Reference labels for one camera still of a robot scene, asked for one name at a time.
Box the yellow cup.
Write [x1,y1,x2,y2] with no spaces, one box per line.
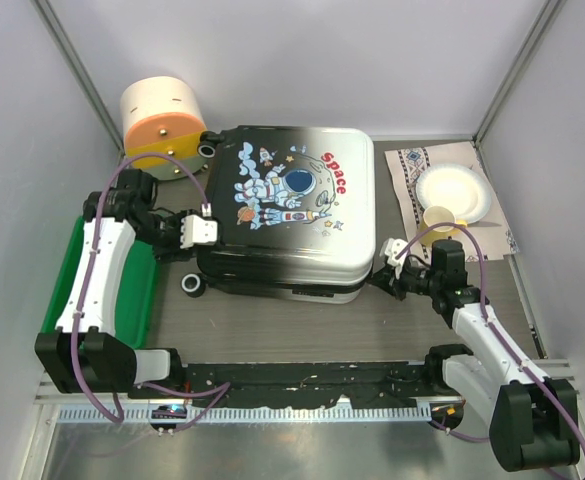
[418,206,467,247]

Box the white slotted cable duct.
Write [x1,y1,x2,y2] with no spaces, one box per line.
[57,403,433,425]

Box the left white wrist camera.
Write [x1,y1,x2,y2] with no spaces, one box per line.
[180,214,219,250]

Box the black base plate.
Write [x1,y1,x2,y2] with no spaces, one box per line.
[126,360,466,407]

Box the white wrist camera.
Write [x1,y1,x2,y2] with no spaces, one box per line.
[180,214,219,250]
[380,238,409,268]

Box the white paper plate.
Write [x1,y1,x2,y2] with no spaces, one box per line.
[416,164,492,224]

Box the green plastic tray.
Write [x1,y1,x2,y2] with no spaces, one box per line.
[41,217,160,349]

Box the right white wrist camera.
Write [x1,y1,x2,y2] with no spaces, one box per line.
[380,238,409,268]

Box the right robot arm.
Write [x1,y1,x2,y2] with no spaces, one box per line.
[370,238,581,472]

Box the patterned placemat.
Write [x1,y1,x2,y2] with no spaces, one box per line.
[385,142,519,261]

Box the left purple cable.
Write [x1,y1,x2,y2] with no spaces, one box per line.
[69,153,231,434]

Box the white black space suitcase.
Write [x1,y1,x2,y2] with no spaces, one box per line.
[196,126,376,304]

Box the aluminium rail frame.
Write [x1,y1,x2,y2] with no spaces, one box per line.
[34,358,583,404]

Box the round mini drawer cabinet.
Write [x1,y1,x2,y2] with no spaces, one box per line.
[120,76,206,181]

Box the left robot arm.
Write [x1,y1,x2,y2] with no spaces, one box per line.
[35,169,192,399]

